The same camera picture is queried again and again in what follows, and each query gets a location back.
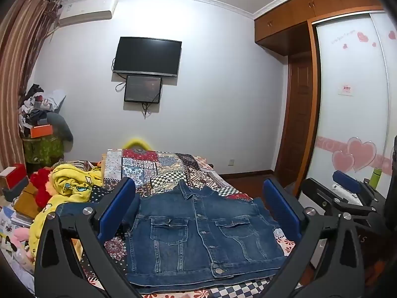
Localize yellow ring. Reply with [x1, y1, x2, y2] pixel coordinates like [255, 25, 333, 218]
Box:
[124, 137, 152, 151]

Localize colourful patchwork bedspread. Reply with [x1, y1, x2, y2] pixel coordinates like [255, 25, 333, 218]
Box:
[79, 148, 298, 298]

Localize pink plush toy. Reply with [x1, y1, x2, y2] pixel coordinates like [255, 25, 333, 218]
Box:
[0, 228, 34, 267]

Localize wooden overhead cabinets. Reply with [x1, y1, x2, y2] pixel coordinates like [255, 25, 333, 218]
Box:
[254, 0, 385, 47]

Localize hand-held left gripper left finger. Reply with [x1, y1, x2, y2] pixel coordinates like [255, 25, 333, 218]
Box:
[33, 178, 146, 298]

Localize yellow cartoon blanket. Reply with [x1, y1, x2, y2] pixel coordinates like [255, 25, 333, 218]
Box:
[29, 163, 103, 255]

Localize brown striped curtain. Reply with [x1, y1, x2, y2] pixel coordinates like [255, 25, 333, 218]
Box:
[0, 0, 61, 174]

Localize red plush toy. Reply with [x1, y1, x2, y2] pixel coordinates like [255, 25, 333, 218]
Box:
[30, 168, 58, 208]

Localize navy white-patterned cloth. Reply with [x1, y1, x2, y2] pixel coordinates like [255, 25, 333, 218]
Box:
[90, 186, 125, 205]

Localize green bottle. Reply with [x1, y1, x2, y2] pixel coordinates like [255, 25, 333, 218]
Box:
[369, 168, 382, 190]

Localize blue denim jacket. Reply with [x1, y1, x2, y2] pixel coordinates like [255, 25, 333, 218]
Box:
[56, 180, 287, 295]

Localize red box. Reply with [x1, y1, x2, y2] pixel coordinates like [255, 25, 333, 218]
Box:
[0, 164, 27, 190]

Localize brown cardboard box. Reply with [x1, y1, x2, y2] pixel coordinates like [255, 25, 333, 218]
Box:
[14, 183, 41, 221]

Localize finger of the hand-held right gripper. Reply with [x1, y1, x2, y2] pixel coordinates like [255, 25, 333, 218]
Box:
[332, 171, 383, 216]
[298, 178, 345, 219]

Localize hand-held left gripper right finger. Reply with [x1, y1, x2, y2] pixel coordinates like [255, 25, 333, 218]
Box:
[257, 178, 365, 298]

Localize pile of mixed clothes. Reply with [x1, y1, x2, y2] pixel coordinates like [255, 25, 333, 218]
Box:
[19, 84, 67, 131]

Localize white air conditioner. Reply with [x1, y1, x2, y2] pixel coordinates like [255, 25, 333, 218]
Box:
[58, 0, 118, 27]

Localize black wall television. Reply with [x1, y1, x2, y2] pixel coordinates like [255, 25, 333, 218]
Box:
[112, 37, 182, 78]

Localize brown wooden door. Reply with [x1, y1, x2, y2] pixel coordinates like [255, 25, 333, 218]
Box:
[274, 53, 314, 182]

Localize small black wall monitor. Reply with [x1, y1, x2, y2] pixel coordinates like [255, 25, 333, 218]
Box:
[124, 74, 163, 104]

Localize orange box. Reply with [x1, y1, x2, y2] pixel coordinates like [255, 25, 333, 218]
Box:
[30, 124, 53, 138]

